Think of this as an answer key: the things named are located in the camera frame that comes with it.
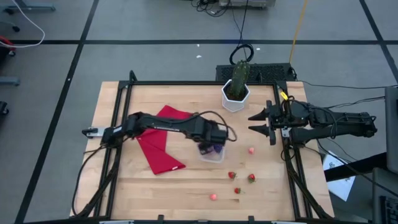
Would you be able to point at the black caster wheel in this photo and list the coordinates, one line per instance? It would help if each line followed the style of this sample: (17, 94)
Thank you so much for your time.
(3, 109)

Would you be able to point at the white printed paper sheet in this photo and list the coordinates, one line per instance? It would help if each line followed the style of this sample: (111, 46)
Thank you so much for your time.
(342, 186)

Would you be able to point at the red cloth with label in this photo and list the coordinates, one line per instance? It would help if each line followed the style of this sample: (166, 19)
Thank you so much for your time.
(158, 155)

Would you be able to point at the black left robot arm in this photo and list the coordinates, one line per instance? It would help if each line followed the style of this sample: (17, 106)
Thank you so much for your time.
(161, 124)

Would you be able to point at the grey equipment box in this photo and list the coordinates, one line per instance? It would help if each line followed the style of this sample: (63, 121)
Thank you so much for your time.
(248, 3)

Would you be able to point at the purple grape bunch toy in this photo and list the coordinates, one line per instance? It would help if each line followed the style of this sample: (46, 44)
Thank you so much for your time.
(215, 149)

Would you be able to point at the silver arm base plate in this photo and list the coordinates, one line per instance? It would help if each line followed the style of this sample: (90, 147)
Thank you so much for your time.
(285, 133)
(94, 132)

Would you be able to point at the grey desk panel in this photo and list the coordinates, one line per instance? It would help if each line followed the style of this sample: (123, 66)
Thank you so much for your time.
(392, 130)

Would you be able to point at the pink peach toy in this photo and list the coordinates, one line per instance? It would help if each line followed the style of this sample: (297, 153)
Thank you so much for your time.
(251, 151)
(213, 197)

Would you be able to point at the black desk beam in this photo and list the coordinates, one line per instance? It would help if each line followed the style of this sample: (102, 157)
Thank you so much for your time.
(357, 168)

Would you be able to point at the yellow tag on arm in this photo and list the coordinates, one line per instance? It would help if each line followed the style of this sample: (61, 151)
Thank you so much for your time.
(283, 96)

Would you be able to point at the grey stand foot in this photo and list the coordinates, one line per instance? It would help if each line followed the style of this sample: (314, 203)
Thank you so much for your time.
(31, 7)

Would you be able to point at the black perforated metal box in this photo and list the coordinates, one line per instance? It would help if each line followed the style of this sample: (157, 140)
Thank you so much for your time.
(270, 73)

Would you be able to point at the black keyboard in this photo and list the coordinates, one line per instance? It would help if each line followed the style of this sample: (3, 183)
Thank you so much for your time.
(390, 211)

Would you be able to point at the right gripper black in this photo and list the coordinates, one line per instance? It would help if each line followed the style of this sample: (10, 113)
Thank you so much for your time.
(286, 115)

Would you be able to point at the red floor item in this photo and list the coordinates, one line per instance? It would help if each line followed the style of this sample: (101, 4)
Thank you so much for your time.
(6, 42)

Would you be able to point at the red strawberry toy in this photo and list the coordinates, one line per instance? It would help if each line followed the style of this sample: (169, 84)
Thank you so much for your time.
(231, 175)
(251, 178)
(237, 190)

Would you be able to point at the green cactus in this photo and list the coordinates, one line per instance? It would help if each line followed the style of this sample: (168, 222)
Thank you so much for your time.
(239, 77)

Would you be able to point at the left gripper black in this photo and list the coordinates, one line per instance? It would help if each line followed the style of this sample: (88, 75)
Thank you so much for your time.
(214, 135)

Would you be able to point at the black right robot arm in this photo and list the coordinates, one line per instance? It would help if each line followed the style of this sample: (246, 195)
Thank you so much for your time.
(348, 124)

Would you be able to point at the grey floor bar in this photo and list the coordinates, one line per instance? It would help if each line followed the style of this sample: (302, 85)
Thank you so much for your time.
(9, 81)

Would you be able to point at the clear plastic tupperware container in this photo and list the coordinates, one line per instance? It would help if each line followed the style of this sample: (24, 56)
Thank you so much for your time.
(213, 159)

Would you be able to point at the black metal table frame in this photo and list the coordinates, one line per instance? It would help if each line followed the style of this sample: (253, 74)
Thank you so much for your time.
(202, 83)

